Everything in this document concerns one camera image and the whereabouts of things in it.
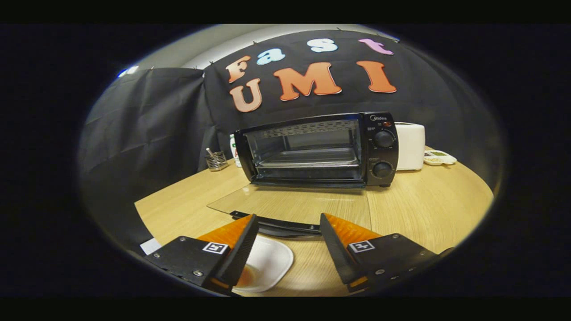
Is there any black toaster oven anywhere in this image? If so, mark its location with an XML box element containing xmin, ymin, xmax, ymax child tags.
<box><xmin>207</xmin><ymin>111</ymin><xmax>399</xmax><ymax>238</ymax></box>

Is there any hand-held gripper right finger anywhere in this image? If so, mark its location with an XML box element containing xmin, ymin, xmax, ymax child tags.
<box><xmin>320</xmin><ymin>213</ymin><xmax>455</xmax><ymax>293</ymax></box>

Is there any white square plate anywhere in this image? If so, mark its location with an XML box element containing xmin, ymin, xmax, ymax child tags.
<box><xmin>232</xmin><ymin>235</ymin><xmax>294</xmax><ymax>293</ymax></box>

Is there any white paper label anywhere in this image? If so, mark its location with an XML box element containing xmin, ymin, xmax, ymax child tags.
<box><xmin>140</xmin><ymin>238</ymin><xmax>162</xmax><ymax>255</ymax></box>

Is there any white divided snack tray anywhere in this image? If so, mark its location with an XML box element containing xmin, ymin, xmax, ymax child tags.
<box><xmin>423</xmin><ymin>150</ymin><xmax>457</xmax><ymax>166</ymax></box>

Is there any white bottle green label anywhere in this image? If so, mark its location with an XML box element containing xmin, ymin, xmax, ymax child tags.
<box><xmin>229</xmin><ymin>135</ymin><xmax>242</xmax><ymax>168</ymax></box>

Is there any white countertop appliance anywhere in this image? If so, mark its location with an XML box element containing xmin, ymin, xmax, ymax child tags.
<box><xmin>395</xmin><ymin>123</ymin><xmax>426</xmax><ymax>171</ymax></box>

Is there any wire mesh utensil holder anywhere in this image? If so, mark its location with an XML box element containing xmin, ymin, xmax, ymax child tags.
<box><xmin>205</xmin><ymin>148</ymin><xmax>229</xmax><ymax>172</ymax></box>

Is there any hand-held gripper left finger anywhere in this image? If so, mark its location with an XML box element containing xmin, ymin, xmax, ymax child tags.
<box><xmin>144</xmin><ymin>214</ymin><xmax>260</xmax><ymax>296</ymax></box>

